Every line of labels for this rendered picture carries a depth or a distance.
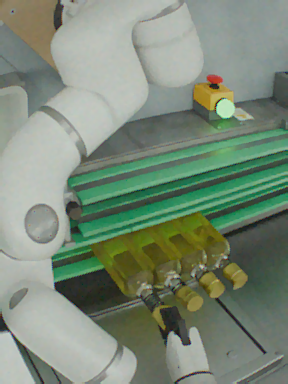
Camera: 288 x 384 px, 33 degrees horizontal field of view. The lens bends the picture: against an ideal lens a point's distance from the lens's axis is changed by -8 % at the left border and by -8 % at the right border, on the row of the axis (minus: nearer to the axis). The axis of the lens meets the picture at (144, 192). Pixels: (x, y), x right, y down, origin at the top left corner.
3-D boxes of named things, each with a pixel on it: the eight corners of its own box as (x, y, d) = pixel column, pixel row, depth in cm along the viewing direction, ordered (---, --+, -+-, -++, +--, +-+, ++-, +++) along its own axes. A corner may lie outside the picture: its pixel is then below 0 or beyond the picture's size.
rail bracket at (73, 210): (48, 224, 101) (72, 263, 92) (42, 151, 91) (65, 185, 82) (62, 220, 102) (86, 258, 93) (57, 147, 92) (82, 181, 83)
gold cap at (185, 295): (175, 304, 92) (187, 314, 89) (174, 289, 91) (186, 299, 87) (191, 297, 94) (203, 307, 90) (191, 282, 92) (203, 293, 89)
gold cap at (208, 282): (196, 288, 96) (208, 301, 93) (199, 275, 94) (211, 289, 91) (211, 281, 97) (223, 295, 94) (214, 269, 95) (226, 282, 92)
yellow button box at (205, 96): (191, 108, 121) (209, 121, 115) (193, 81, 116) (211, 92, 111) (214, 104, 123) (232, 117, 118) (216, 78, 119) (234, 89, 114)
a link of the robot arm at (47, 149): (29, 120, 64) (-46, 192, 59) (54, 91, 52) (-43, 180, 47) (94, 198, 67) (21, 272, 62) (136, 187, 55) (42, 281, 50)
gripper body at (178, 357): (211, 397, 77) (194, 354, 86) (221, 368, 71) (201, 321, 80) (170, 406, 75) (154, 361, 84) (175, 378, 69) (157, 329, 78)
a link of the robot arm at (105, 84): (53, 147, 65) (6, 54, 54) (171, 50, 74) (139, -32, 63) (99, 170, 59) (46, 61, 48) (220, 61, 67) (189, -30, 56)
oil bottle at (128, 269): (84, 240, 108) (131, 306, 93) (83, 219, 105) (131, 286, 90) (108, 233, 111) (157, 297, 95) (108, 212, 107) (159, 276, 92)
